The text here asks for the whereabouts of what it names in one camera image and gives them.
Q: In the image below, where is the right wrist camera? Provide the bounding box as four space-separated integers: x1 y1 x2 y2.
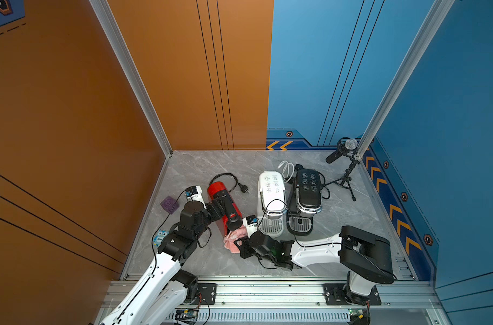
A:
242 215 259 238

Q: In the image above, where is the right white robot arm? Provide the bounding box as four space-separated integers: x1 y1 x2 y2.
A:
234 226 396 307

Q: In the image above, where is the black power cable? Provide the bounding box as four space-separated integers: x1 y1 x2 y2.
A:
317 170 332 200

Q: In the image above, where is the green circuit board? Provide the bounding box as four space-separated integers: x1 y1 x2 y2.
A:
173 309 199 325
348 309 371 325

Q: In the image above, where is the green circuit board right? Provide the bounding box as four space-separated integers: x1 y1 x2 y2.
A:
348 309 371 325

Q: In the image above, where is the white coffee machine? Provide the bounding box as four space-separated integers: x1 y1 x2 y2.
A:
257 171 287 238

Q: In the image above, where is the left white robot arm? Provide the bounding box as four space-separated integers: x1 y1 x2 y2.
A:
100 200 223 325

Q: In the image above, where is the purple block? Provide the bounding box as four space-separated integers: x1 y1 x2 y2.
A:
161 196 180 215

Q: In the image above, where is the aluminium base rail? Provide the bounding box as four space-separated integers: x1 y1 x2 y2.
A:
163 277 450 324

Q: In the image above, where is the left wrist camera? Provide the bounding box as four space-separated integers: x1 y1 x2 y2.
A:
184 186 206 208

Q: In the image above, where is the blue owl toy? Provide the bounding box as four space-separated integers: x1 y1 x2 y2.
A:
152 230 169 247

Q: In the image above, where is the black power plug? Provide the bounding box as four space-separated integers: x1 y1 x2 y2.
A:
238 184 249 193

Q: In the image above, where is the pink cloth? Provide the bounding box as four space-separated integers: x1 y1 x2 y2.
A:
224 226 248 254

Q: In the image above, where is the black microphone on tripod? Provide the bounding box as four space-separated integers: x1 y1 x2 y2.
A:
324 137 359 202

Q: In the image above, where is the white power cable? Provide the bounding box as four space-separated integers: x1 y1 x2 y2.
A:
277 160 296 184

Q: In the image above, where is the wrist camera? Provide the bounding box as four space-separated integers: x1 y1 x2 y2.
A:
242 215 259 238
184 186 206 208

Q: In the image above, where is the green circuit board left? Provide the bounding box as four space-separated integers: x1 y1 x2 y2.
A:
173 309 199 325

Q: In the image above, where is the black coffee machine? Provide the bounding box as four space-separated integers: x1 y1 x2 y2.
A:
287 164 322 236

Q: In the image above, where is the red coffee machine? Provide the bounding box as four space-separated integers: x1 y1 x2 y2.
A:
207 181 243 237

